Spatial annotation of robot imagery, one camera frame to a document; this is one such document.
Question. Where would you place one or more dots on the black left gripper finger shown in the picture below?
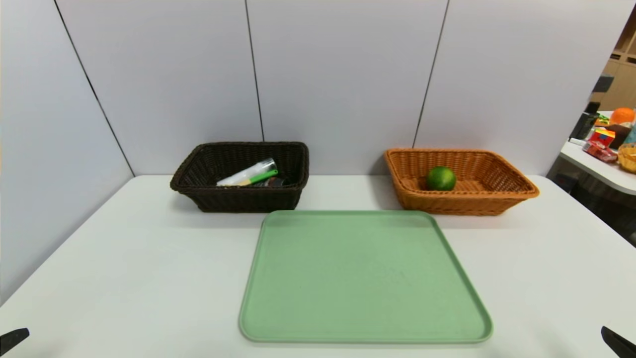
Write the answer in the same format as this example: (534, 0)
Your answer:
(12, 338)

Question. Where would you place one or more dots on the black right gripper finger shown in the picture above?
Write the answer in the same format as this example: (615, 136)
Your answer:
(621, 344)

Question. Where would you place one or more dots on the green lime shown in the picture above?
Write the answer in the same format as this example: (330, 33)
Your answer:
(441, 178)

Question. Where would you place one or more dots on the translucent white plastic bottle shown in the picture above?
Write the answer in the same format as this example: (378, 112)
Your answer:
(243, 175)

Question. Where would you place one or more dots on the black red face wash tube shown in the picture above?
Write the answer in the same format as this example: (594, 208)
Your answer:
(276, 182)

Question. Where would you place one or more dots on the orange wicker basket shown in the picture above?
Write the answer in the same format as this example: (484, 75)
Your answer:
(472, 204)

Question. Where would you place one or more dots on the dark brown wicker basket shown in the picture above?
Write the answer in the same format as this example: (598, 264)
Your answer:
(238, 201)

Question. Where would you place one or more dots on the white side table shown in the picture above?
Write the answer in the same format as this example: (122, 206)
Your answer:
(596, 169)

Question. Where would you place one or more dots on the yellow bowl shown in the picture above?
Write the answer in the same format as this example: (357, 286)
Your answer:
(628, 158)

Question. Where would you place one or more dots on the red snack packet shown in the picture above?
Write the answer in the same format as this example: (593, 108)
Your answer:
(601, 152)

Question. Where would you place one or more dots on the red yellow toy box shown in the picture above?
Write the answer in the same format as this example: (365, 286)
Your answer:
(602, 136)

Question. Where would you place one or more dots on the dark brown box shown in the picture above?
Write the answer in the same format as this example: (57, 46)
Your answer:
(621, 134)

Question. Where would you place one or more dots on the black upright bottle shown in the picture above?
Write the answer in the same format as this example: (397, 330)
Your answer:
(584, 124)

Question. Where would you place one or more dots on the orange ball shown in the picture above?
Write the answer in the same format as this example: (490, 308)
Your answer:
(623, 116)

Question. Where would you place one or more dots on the wooden shelf unit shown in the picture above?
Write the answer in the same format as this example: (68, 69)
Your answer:
(625, 84)

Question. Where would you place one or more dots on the grey sign plate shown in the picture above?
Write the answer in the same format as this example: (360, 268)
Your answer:
(603, 83)

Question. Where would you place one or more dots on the light green plastic tray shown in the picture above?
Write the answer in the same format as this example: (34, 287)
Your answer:
(362, 278)

